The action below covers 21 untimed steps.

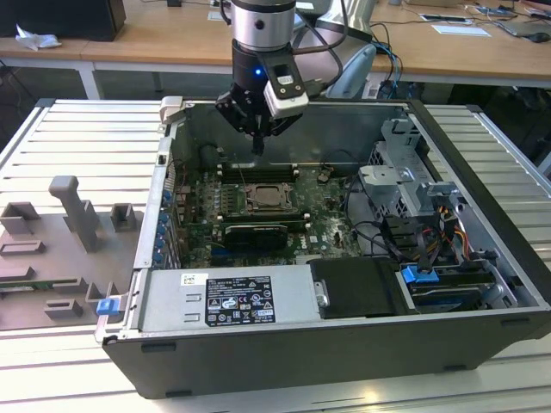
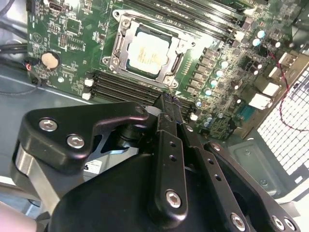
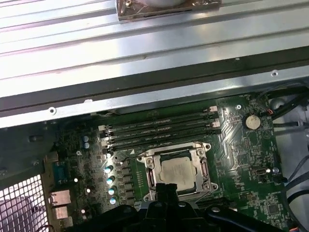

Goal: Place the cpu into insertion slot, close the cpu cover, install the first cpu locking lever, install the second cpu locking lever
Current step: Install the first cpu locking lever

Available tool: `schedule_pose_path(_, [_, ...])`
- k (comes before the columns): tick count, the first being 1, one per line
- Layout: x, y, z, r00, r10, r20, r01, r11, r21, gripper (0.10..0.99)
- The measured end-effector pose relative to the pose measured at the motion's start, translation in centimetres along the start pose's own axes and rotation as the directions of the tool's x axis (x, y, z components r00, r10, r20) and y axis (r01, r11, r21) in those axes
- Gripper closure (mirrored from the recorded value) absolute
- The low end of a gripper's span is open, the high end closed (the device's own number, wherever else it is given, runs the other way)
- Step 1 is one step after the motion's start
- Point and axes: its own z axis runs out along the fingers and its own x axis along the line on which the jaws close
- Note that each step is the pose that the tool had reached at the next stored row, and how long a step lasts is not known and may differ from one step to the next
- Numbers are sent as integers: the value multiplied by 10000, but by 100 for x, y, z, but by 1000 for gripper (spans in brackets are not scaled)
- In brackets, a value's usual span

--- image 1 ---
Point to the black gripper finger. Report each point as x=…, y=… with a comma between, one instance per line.
x=275, y=125
x=239, y=112

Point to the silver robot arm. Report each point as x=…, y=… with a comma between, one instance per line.
x=258, y=26

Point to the black RAM slot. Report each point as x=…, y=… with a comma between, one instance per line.
x=262, y=220
x=262, y=213
x=271, y=169
x=271, y=176

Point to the CPU socket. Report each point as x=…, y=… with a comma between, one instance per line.
x=246, y=206

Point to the grey case latch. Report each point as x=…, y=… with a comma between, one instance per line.
x=172, y=107

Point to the coin cell battery holder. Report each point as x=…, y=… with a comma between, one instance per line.
x=326, y=173

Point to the wooden desk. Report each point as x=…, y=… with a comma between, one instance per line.
x=172, y=38

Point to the pale blue teach pendant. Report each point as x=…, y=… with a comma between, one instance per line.
x=359, y=64

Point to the black graphics card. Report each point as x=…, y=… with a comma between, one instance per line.
x=258, y=236

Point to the green motherboard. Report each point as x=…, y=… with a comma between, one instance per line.
x=327, y=232

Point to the silver metal drive cage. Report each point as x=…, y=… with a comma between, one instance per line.
x=387, y=180

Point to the black plastic air shroud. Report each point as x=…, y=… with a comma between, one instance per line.
x=357, y=288

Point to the black box on desk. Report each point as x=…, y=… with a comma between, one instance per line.
x=64, y=17

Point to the silver power supply unit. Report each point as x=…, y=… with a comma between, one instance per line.
x=172, y=301

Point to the hard disk in blue carrier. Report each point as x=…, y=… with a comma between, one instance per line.
x=419, y=274

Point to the white paper sheet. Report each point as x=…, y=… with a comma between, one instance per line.
x=460, y=30

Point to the crumpled white paper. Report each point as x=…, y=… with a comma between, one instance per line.
x=36, y=39

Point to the grey parts rack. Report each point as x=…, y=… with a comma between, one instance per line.
x=43, y=241

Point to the blue case latch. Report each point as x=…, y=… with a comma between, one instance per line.
x=107, y=307

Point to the black open PC case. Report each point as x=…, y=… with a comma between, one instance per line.
x=301, y=361

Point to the grey laptop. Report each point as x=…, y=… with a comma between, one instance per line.
x=523, y=26

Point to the black computer mouse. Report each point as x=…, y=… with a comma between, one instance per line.
x=539, y=38

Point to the green RAM stick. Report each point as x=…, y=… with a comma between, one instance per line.
x=21, y=285

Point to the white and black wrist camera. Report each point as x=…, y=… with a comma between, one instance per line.
x=286, y=99

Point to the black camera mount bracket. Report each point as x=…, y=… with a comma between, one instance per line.
x=316, y=86

